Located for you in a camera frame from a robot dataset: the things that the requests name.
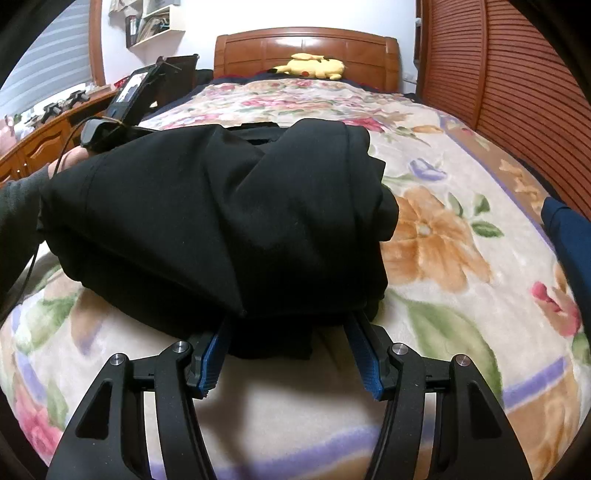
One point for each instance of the black binder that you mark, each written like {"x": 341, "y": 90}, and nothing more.
{"x": 131, "y": 32}

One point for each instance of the row of books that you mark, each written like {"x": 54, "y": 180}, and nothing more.
{"x": 152, "y": 25}

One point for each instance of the pink bottle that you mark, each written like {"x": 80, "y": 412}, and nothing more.
{"x": 9, "y": 125}

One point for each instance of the person's left hand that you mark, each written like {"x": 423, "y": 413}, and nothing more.
{"x": 71, "y": 159}

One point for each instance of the floral blanket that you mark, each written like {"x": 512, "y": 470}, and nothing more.
{"x": 438, "y": 323}

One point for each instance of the wooden slatted wardrobe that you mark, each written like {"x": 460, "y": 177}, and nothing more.
{"x": 508, "y": 92}

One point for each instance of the wooden bed headboard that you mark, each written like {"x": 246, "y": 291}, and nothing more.
{"x": 304, "y": 46}

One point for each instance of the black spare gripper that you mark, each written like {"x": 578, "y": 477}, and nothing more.
{"x": 78, "y": 98}
{"x": 48, "y": 111}

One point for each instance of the grey window blind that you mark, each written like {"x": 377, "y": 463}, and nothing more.
{"x": 51, "y": 60}

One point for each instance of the white wall shelf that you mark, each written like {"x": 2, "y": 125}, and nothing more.
{"x": 159, "y": 37}

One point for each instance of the black buttoned coat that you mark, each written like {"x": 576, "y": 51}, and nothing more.
{"x": 207, "y": 221}

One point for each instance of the dark brown chair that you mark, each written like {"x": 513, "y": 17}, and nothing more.
{"x": 184, "y": 85}

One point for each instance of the wooden desk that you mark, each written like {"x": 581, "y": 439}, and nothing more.
{"x": 32, "y": 143}

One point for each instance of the person's left forearm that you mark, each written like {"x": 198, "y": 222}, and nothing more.
{"x": 18, "y": 221}

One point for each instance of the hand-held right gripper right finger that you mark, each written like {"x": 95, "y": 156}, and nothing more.
{"x": 369, "y": 369}

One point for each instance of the white wall outlet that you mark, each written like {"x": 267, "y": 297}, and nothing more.
{"x": 408, "y": 76}

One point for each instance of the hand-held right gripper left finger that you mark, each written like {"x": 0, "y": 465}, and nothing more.
{"x": 213, "y": 364}

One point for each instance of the yellow plush toy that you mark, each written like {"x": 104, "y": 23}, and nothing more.
{"x": 318, "y": 68}

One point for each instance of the black bag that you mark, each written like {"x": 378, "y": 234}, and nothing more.
{"x": 205, "y": 77}

